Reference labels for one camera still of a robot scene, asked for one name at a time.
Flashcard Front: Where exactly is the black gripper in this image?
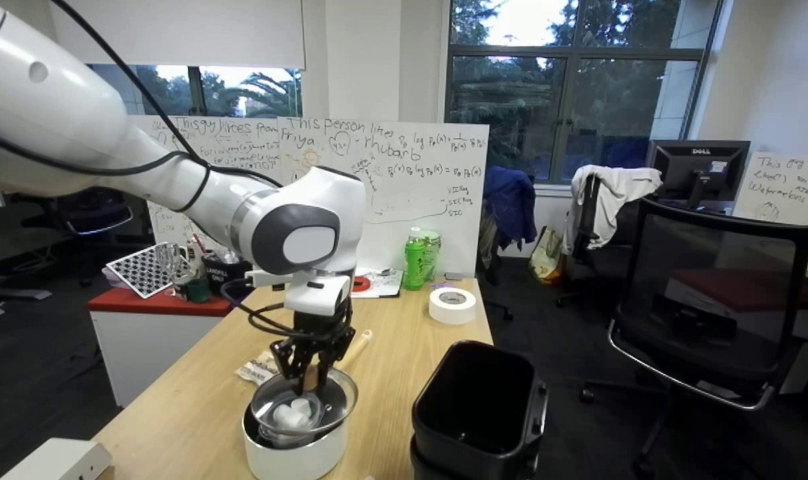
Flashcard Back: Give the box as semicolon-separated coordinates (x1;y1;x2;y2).
270;309;359;395

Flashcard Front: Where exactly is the clear glass pot lid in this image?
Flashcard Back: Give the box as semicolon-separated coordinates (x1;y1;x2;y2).
246;363;362;451

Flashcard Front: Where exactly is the white lump inside pot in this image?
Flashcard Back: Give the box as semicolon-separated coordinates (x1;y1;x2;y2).
270;395;319;431

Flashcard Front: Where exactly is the dark green cup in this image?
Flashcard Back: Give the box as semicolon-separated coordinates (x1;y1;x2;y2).
182;270;218;306

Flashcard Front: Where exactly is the white tape roll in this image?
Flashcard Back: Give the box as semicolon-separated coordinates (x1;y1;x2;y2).
425;283;479;327

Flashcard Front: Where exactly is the green bottle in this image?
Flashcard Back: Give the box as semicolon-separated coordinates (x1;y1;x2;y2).
401;223;445;294

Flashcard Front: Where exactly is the black trash bin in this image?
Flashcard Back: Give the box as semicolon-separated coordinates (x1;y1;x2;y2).
409;339;551;480

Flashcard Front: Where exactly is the clear bag of clutter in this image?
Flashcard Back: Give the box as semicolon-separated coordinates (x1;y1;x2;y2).
169;235;218;289

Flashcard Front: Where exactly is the white cabinet with red top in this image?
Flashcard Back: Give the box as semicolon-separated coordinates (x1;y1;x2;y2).
86;283;238;411

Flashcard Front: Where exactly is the large scribbled whiteboard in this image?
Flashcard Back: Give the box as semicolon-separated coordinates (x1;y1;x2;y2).
127;111;494;279

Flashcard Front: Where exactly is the blue jacket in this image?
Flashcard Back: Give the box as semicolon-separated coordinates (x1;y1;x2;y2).
479;163;542;254

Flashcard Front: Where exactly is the yellow bag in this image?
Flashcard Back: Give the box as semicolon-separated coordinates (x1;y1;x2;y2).
527;223;570;286

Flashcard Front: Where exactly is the white power box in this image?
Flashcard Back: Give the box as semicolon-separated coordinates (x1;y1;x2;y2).
0;434;114;480

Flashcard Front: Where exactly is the white cloth on chair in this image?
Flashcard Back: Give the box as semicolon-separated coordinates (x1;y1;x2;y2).
567;163;667;254

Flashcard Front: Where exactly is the white window blind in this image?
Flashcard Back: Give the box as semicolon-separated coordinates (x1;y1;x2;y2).
49;0;309;73

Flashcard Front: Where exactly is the black mesh office chair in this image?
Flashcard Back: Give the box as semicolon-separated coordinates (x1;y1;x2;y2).
578;195;808;480

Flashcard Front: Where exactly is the black computer monitor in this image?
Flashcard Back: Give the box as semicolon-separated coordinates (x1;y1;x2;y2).
650;135;753;215

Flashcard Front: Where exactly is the small whiteboard with writing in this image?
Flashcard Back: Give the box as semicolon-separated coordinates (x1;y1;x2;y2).
734;150;808;227

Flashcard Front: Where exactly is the white pot with wooden handle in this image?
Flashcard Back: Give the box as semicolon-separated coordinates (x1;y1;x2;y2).
238;325;377;480

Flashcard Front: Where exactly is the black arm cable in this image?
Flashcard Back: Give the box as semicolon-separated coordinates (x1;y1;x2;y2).
0;0;285;191

